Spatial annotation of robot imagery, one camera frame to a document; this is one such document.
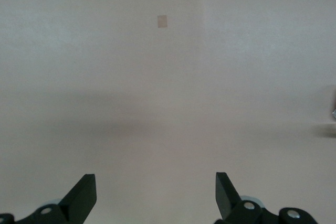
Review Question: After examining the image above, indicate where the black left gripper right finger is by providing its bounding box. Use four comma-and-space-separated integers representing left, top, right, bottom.
214, 172, 320, 224

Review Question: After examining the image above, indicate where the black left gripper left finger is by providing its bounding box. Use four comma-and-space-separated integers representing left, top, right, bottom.
0, 173, 97, 224

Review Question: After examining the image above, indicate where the clear plastic egg box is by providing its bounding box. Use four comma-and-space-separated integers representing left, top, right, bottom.
328, 84, 336, 120

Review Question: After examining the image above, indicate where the brown square tape patch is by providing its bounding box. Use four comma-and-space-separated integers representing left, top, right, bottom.
157, 15, 168, 29

